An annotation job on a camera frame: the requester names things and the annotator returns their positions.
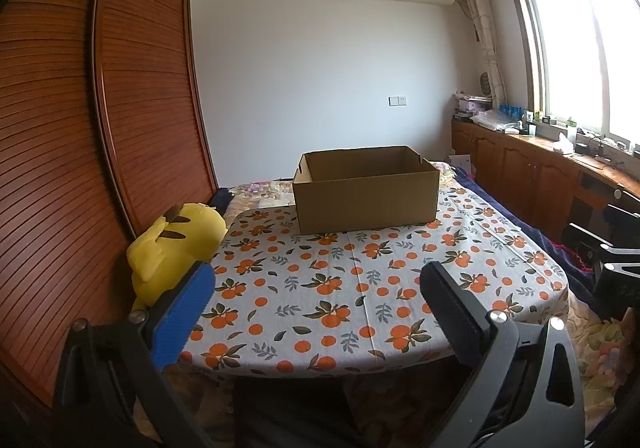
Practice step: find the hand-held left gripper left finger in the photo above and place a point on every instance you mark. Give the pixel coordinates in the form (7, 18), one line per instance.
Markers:
(182, 315)

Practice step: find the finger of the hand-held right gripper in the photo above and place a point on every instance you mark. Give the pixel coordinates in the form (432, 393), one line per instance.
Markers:
(622, 217)
(592, 238)

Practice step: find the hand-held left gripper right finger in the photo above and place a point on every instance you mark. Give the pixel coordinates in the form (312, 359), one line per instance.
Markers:
(450, 310)

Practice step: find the brown cardboard box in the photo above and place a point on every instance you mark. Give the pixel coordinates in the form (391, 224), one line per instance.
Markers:
(365, 203)

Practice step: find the person's right forearm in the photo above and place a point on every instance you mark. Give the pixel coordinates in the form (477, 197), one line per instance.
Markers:
(628, 338)

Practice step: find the red cloth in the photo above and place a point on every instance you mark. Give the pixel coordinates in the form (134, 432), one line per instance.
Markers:
(575, 255)

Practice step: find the yellow plush toy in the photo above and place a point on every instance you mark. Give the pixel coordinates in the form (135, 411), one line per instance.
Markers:
(172, 240)

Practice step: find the white crumpled tissue bag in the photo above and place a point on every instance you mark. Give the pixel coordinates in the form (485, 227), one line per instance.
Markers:
(562, 143)

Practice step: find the long wooden cabinet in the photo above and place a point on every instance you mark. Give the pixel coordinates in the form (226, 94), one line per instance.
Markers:
(520, 167)

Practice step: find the white bottle green cap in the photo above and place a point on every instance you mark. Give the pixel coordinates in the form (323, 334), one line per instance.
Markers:
(571, 128)

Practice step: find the orange fruit print tablecloth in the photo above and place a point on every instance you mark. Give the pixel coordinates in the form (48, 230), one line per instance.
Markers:
(310, 288)

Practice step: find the person's dark trousers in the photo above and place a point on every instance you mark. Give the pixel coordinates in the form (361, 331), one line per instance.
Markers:
(285, 408)

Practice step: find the white paper bag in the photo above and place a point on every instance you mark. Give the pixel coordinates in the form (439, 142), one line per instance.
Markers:
(460, 165)

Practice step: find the row of blue bottles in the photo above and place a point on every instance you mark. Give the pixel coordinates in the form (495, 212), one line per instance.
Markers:
(511, 111)

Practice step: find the clear plastic bag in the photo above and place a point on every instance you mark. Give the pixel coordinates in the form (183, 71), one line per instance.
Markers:
(492, 119)

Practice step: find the wooden framed window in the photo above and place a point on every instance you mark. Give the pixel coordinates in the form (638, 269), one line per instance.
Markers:
(575, 57)

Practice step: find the pink storage box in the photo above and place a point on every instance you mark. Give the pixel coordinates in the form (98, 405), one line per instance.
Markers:
(467, 105)

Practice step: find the round hand fan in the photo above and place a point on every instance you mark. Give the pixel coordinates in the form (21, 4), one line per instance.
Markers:
(485, 83)

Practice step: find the wooden slatted wardrobe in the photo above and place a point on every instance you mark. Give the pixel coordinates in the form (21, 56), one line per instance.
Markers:
(60, 137)

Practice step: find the patterned white curtain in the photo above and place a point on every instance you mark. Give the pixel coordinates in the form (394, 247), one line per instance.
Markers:
(485, 32)

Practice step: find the white wall switch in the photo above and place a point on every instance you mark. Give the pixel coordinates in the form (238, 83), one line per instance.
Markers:
(397, 100)

